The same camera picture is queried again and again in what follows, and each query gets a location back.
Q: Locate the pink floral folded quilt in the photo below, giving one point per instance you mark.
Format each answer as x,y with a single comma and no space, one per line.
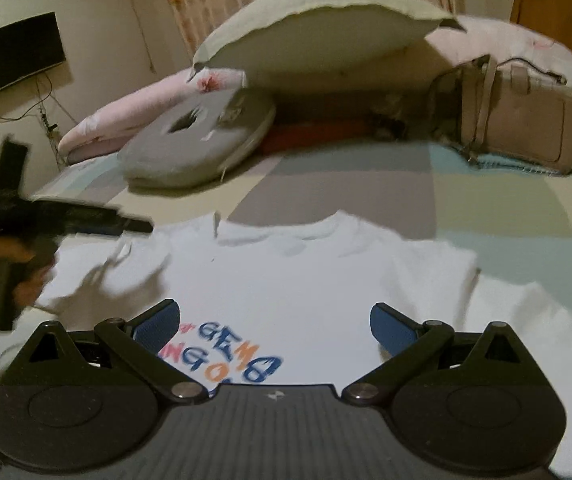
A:
410,69

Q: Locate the striped green white pillow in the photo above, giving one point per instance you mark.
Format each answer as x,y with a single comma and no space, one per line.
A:
300,57

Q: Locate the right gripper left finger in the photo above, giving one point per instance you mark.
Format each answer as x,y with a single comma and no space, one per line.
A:
136,344

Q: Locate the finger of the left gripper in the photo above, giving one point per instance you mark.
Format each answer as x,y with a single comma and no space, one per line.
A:
122,223

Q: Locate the grey donut cushion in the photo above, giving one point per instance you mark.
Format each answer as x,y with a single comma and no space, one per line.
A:
198,140

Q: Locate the black wall television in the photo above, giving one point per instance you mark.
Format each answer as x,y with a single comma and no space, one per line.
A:
29,47

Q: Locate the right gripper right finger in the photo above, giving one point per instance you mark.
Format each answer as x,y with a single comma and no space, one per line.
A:
413,348

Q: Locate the pink leather handbag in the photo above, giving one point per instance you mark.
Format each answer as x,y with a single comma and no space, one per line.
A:
504,115

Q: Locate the white printed sweatshirt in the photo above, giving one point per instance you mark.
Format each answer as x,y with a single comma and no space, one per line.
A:
287,304

